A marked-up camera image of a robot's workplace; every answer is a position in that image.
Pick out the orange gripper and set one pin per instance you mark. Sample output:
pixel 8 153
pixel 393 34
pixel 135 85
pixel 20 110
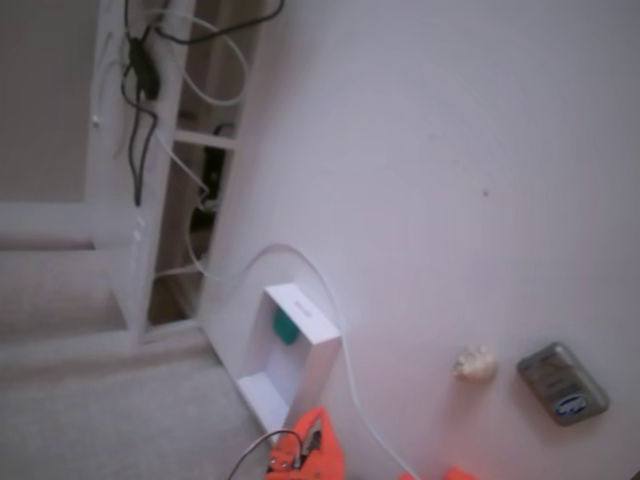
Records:
pixel 320 445

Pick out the green rounded cube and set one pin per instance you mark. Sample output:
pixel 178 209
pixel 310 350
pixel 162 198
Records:
pixel 286 327

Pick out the orange robot arm with base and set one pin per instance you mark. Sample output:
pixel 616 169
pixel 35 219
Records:
pixel 457 474

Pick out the white cardboard box bin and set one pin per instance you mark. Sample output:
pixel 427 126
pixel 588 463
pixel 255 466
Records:
pixel 312 370

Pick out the beige bear figurine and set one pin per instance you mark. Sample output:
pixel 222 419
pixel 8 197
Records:
pixel 475 363

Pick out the grey metal tin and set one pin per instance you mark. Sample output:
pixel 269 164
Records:
pixel 562 384

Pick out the white frame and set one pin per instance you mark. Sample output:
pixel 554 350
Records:
pixel 107 150

